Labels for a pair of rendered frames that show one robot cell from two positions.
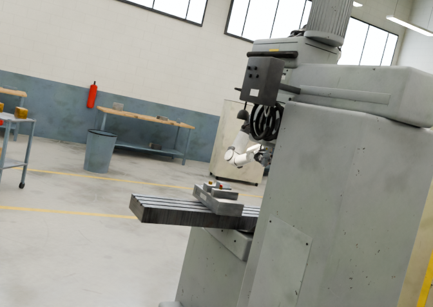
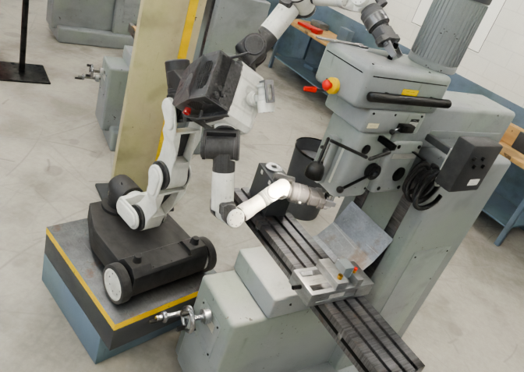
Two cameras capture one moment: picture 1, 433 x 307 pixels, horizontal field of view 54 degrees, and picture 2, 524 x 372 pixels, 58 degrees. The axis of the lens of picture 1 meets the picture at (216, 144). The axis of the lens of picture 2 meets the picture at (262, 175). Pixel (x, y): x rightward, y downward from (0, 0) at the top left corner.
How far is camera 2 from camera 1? 3.51 m
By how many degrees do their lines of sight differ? 98
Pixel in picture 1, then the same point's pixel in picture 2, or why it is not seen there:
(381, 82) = (498, 125)
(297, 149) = (454, 199)
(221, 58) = not seen: outside the picture
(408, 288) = (142, 160)
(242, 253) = not seen: hidden behind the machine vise
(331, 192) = (473, 214)
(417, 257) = (148, 129)
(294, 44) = (442, 87)
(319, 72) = (454, 117)
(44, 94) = not seen: outside the picture
